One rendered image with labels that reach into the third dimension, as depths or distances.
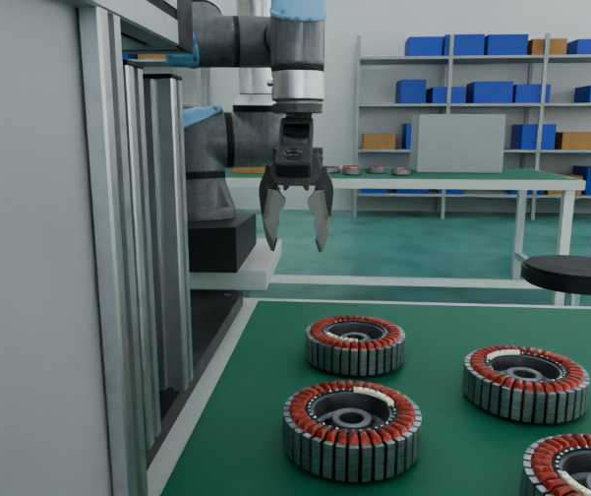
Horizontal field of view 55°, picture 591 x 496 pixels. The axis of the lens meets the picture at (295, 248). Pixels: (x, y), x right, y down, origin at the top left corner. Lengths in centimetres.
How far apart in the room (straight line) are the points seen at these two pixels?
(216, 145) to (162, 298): 69
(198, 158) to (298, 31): 45
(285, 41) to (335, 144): 640
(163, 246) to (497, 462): 33
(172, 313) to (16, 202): 28
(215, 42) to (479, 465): 66
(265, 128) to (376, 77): 607
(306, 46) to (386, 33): 649
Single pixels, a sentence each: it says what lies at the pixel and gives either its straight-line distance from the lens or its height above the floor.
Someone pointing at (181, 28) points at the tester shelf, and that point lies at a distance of 49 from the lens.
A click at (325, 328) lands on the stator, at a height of 78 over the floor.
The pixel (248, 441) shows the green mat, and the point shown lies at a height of 75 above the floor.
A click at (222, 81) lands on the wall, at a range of 737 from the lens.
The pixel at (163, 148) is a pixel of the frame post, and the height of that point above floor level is 99.
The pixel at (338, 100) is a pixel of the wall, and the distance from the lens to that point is 720.
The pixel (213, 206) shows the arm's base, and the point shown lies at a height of 85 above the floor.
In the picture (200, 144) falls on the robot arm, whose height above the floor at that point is 98.
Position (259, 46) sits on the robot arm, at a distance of 90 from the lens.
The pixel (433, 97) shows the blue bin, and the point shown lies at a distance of 672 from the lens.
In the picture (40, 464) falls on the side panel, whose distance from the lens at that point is 31.
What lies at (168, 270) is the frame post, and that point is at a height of 89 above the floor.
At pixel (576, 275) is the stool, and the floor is 56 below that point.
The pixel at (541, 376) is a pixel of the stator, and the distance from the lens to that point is 61.
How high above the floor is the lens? 101
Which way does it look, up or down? 12 degrees down
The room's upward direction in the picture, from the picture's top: straight up
